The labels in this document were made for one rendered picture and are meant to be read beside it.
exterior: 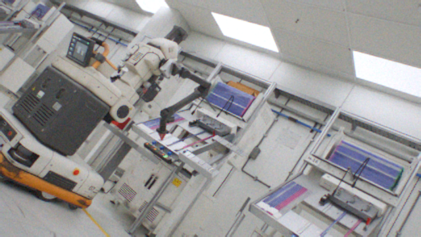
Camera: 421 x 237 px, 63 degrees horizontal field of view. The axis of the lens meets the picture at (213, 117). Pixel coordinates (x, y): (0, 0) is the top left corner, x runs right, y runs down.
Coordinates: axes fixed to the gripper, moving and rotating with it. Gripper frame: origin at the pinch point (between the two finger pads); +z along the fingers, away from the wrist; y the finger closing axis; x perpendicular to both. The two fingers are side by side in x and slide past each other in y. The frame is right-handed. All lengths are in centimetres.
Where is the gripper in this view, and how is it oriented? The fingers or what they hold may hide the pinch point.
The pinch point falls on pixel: (162, 139)
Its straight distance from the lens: 297.2
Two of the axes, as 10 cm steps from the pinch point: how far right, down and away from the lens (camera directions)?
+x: -6.9, 2.2, -6.8
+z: -1.2, 9.0, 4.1
